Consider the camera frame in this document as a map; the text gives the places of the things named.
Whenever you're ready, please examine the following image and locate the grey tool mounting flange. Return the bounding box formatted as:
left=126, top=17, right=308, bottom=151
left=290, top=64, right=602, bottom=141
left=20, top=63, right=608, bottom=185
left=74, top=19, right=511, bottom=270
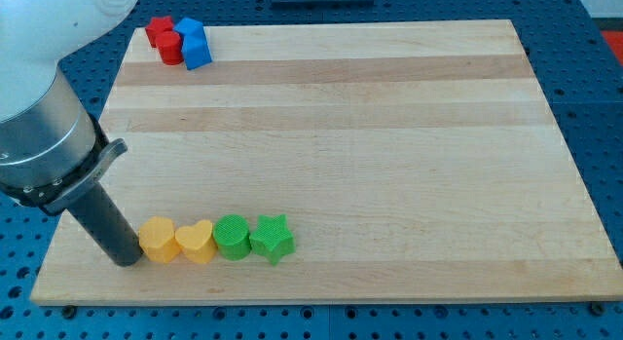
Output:
left=1, top=114, right=128, bottom=216

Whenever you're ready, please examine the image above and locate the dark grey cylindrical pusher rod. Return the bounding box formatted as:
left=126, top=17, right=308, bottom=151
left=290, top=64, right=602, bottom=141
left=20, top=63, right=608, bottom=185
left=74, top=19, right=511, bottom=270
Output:
left=68, top=184, right=143, bottom=267

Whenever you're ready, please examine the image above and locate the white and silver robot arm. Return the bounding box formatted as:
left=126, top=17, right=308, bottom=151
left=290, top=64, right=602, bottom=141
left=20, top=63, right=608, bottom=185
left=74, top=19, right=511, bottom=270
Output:
left=1, top=0, right=142, bottom=266

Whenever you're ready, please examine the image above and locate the blue triangle block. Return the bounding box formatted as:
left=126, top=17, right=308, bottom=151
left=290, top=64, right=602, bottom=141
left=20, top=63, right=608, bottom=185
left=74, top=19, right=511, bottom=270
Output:
left=181, top=35, right=212, bottom=70

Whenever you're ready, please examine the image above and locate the blue cube block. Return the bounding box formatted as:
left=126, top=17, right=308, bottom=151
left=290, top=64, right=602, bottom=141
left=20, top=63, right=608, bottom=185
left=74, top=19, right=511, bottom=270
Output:
left=173, top=18, right=205, bottom=38

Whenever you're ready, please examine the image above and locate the yellow hexagon block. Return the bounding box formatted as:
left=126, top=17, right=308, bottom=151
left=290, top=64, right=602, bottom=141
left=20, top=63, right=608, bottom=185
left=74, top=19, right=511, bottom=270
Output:
left=138, top=216, right=181, bottom=264

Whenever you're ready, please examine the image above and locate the yellow heart block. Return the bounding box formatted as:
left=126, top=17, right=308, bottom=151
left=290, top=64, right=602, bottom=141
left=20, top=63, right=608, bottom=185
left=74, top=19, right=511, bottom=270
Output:
left=175, top=220, right=218, bottom=264

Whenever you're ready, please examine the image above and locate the green cylinder block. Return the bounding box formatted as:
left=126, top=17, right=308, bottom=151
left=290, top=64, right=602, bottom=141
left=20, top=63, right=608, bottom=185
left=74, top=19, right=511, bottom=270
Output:
left=213, top=214, right=251, bottom=260

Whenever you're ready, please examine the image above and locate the green star block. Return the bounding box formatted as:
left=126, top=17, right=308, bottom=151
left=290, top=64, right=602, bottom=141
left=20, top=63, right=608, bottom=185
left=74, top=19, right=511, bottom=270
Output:
left=249, top=214, right=296, bottom=265

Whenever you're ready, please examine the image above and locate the red cylinder block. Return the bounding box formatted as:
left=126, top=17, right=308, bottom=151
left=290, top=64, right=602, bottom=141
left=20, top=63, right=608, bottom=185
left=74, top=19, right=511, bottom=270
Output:
left=155, top=31, right=184, bottom=65

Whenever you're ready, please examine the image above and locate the red star block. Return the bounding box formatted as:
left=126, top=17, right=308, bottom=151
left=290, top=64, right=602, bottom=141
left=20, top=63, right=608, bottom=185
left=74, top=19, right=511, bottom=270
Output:
left=145, top=16, right=174, bottom=48

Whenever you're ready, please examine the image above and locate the wooden board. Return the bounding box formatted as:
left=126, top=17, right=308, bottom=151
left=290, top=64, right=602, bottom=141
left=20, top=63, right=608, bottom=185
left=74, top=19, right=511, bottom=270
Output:
left=31, top=19, right=622, bottom=306

